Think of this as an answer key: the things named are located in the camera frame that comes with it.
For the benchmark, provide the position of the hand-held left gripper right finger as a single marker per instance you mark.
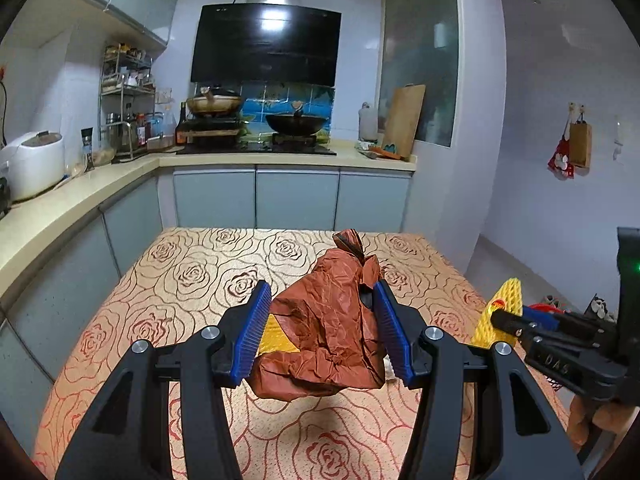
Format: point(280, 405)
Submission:
point(389, 332)

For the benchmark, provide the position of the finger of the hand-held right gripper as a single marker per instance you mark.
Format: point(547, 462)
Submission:
point(515, 324)
point(550, 313)

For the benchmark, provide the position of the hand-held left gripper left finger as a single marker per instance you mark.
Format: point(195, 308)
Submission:
point(251, 332)

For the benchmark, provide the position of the yellow foam fruit net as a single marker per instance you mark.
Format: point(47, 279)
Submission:
point(500, 292)
point(277, 337)

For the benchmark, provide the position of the brown plastic bag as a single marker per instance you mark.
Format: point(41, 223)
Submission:
point(325, 330)

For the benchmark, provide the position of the person's right hand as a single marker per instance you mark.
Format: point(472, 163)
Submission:
point(580, 422)

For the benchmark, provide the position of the shoe rack with shoes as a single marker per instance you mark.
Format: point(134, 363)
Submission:
point(598, 308)

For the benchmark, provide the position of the floral orange tablecloth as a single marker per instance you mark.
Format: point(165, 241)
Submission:
point(175, 280)

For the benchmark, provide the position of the grey base cabinets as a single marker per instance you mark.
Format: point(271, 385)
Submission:
point(295, 197)

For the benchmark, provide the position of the hanging wooden board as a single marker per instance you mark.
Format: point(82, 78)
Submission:
point(581, 142)

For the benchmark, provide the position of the orange kitchen utensil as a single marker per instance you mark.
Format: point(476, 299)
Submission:
point(387, 152)

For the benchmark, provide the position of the gas stove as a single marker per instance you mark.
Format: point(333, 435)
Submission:
point(240, 142)

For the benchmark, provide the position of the white plastic bottle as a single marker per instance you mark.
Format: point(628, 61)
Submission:
point(368, 122)

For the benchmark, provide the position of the wooden cutting board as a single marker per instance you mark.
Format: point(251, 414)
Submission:
point(404, 120)

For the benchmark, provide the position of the black wok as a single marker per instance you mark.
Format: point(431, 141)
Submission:
point(297, 122)

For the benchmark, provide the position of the dark sauce bottle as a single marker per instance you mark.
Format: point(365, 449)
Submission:
point(181, 127)

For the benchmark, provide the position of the beige cooking pan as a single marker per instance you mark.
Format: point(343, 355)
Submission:
point(215, 102)

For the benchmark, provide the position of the beige kitchen countertop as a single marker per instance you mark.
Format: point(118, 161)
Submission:
point(60, 200)

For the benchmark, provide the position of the group of seasoning bottles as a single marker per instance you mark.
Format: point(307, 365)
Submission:
point(135, 130)

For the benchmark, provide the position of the metal spice rack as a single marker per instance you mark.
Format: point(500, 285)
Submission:
point(117, 92)

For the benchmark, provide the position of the white rice cooker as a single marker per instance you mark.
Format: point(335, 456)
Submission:
point(32, 165)

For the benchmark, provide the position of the frosted glass panel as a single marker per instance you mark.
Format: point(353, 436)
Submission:
point(420, 50)

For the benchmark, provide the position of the black range hood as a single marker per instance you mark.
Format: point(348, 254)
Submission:
point(265, 45)

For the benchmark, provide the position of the grey upper cabinet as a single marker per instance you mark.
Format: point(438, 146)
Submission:
point(115, 0)

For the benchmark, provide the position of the red wall ornament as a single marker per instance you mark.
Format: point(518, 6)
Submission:
point(561, 157)

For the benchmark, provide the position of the white wall hook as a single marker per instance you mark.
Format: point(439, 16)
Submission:
point(618, 137)

